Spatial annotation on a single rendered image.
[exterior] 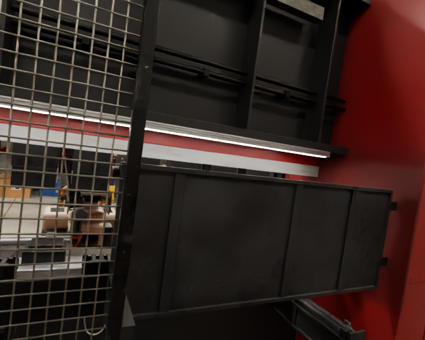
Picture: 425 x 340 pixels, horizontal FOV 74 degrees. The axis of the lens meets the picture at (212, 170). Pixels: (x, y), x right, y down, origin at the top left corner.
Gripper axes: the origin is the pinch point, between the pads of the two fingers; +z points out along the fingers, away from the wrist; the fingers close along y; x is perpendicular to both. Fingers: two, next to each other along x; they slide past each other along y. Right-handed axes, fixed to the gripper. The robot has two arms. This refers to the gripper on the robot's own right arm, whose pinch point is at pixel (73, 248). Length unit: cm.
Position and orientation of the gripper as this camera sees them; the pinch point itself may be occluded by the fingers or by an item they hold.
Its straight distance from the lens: 172.4
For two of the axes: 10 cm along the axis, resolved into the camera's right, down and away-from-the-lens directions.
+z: -0.4, 9.8, -1.9
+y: 3.8, -1.6, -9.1
